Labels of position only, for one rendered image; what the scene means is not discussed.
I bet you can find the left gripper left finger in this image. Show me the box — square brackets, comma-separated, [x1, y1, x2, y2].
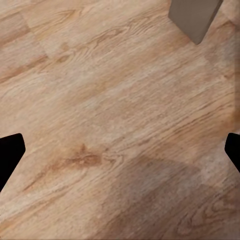
[0, 133, 26, 192]

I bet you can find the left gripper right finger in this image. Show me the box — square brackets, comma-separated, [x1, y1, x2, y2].
[224, 133, 240, 172]

